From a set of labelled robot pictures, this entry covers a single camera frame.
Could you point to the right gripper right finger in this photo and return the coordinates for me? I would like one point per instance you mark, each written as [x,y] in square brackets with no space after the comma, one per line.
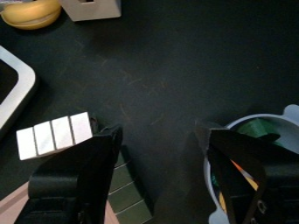
[272,163]

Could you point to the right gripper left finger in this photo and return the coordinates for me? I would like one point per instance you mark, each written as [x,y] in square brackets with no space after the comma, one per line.
[73,180]

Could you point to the white bowl with items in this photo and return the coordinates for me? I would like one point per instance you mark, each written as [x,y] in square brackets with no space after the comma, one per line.
[288,116]

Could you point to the orange toy vegetable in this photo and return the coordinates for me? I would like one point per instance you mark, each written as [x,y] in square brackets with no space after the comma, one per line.
[243,172]

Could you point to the green toy vegetable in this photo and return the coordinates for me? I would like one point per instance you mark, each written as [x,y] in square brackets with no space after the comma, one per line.
[256,128]

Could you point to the white segmented chocolate bar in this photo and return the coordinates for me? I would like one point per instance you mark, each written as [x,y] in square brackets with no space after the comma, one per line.
[53,135]

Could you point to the yellow round object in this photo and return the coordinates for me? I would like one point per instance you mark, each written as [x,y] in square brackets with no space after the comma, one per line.
[30,14]

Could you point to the grey toy box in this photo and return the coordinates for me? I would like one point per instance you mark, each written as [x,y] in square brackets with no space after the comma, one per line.
[93,11]

